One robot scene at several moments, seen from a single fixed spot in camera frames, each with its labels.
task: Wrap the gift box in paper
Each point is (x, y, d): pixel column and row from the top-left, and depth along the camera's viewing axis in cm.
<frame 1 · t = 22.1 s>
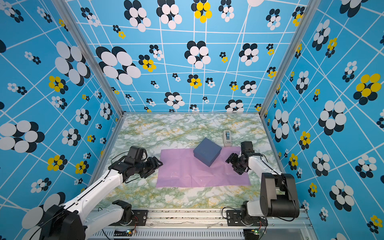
left hand: (160, 166, 83), fingers open
right hand: (230, 163, 91), fingers open
dark blue gift box: (206, 151, 93), point 6 cm above the table
purple wrapping paper sheet: (182, 168, 93), on the table
white tape dispenser: (227, 136, 104), point 4 cm above the table

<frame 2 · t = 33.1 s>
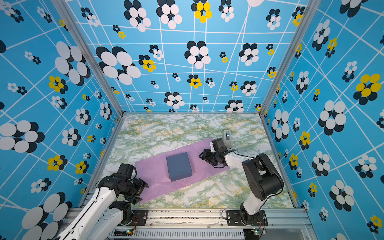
left hand: (148, 189, 81), fingers open
right hand: (202, 157, 94), fingers open
dark blue gift box: (179, 166, 88), point 5 cm above the table
purple wrapping paper sheet: (154, 170, 92), on the table
the other named things where they were.

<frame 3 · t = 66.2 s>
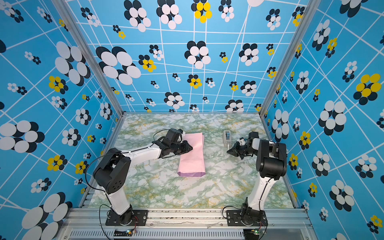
left hand: (193, 148, 90), fingers closed
right hand: (229, 152, 98), fingers closed
purple wrapping paper sheet: (192, 163, 88), point 6 cm above the table
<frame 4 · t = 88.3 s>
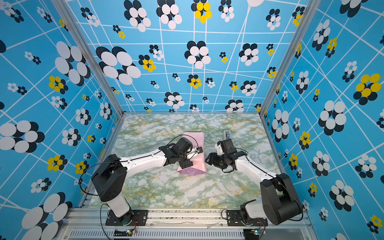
left hand: (189, 153, 89), fingers open
right hand: (209, 161, 88), fingers open
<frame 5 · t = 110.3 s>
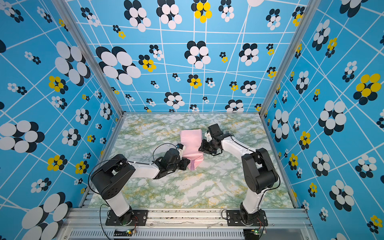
left hand: (191, 161, 91), fingers closed
right hand: (200, 150, 92), fingers open
purple wrapping paper sheet: (192, 139, 96), point 9 cm above the table
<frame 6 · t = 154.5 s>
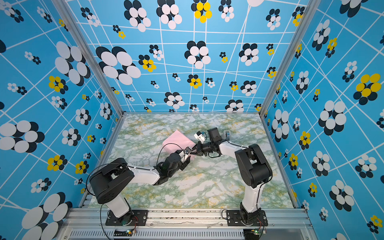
left hand: (186, 153, 91), fingers open
right hand: (190, 153, 88), fingers closed
purple wrapping paper sheet: (176, 141, 97), point 7 cm above the table
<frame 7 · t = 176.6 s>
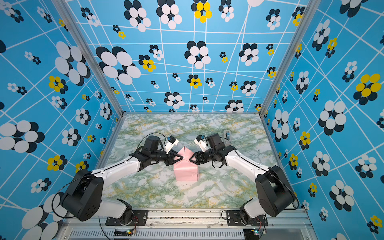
left hand: (181, 156, 83), fingers open
right hand: (195, 158, 84), fingers open
purple wrapping paper sheet: (185, 169, 82), point 10 cm above the table
